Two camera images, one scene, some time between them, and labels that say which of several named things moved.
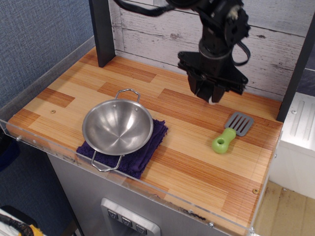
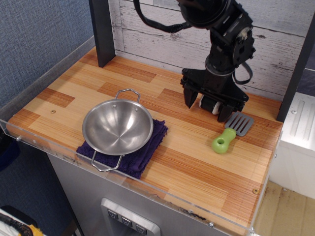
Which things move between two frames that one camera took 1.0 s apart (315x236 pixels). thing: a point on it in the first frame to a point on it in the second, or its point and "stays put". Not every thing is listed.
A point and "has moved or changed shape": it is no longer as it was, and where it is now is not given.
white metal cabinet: (294, 167) stays put
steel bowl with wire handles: (117, 128) stays put
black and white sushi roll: (205, 91) has moved or changed shape
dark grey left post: (103, 31) stays put
